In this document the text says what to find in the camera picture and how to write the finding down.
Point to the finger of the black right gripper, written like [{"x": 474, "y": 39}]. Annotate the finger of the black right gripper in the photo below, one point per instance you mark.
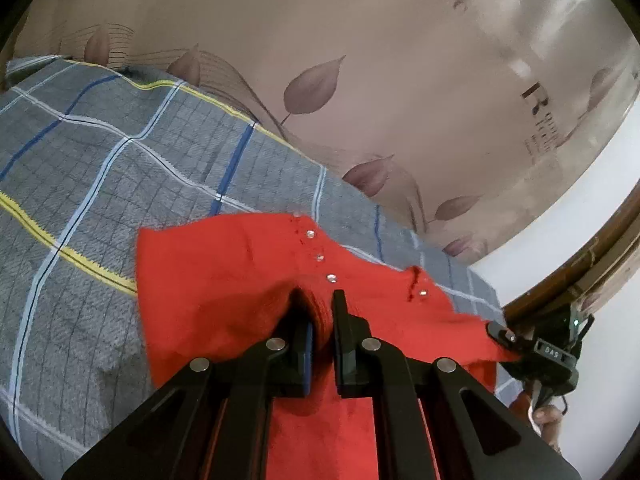
[{"x": 504, "y": 337}]

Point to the brown wooden door frame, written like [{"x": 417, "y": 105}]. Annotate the brown wooden door frame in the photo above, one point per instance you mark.
[{"x": 565, "y": 278}]

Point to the grey plaid bed sheet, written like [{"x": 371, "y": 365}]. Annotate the grey plaid bed sheet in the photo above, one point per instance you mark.
[{"x": 88, "y": 157}]

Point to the person's right hand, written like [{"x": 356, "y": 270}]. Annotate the person's right hand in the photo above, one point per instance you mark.
[{"x": 548, "y": 421}]

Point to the red knitted baby sweater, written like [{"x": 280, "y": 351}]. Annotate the red knitted baby sweater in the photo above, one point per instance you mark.
[{"x": 215, "y": 287}]

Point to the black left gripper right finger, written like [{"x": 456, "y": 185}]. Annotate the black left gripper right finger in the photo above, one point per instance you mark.
[{"x": 434, "y": 420}]

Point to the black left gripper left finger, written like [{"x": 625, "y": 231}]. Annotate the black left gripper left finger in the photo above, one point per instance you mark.
[{"x": 211, "y": 420}]

